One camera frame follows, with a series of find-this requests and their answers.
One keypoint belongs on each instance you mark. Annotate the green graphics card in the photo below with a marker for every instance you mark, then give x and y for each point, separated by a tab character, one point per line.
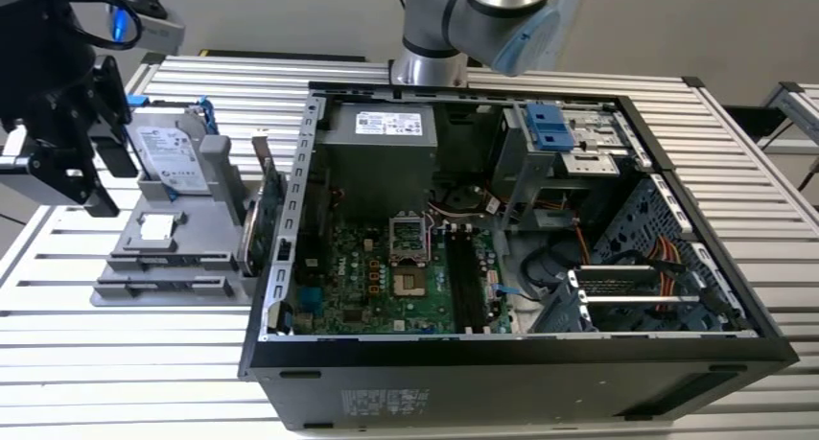
260	238

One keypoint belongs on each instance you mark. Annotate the grey power supply unit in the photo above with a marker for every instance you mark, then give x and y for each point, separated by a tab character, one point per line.
378	171

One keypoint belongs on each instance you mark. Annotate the hard disk in blue carrier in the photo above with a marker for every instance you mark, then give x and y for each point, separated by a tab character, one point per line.
170	147

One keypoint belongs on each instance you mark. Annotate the orange square inductor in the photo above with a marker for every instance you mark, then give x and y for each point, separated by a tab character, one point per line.
374	289
373	278

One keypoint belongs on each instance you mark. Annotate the green motherboard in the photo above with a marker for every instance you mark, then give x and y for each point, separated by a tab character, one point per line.
385	315

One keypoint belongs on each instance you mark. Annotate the metal slat side table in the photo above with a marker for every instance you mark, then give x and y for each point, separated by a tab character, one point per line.
804	109

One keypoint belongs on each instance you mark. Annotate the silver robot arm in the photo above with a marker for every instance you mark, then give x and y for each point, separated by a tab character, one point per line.
429	28

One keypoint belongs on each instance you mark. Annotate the silver CPU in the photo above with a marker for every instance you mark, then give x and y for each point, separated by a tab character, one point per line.
157	226

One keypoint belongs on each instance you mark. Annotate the black RAM slot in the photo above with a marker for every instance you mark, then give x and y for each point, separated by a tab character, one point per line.
464	277
472	277
454	277
480	277

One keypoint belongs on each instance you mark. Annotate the round case speaker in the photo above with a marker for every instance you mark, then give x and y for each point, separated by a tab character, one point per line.
464	198

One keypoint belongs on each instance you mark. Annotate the CPU socket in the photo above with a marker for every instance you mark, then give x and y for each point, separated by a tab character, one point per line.
410	282

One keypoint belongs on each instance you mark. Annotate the blue plastic drive latch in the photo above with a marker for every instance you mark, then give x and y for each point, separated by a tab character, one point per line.
548	123

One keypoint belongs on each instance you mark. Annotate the grey metal disk bay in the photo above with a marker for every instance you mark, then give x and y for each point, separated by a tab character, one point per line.
614	299

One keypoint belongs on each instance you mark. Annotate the silver drive bay cage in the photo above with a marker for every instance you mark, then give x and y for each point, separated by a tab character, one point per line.
589	164

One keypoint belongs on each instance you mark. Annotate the grey parts rack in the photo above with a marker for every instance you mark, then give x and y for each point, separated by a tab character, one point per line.
212	229

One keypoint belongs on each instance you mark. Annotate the black square controller chip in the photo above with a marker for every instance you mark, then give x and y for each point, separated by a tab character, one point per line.
354	315

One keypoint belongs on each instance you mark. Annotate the teal board connector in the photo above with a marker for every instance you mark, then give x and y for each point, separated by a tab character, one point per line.
309	301

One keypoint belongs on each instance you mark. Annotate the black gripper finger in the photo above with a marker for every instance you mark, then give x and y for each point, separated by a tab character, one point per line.
113	159
97	198

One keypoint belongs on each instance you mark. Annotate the black PC case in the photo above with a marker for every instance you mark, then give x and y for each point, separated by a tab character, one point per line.
449	392

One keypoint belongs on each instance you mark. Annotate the RAM memory stick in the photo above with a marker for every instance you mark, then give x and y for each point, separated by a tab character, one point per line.
167	284
170	259

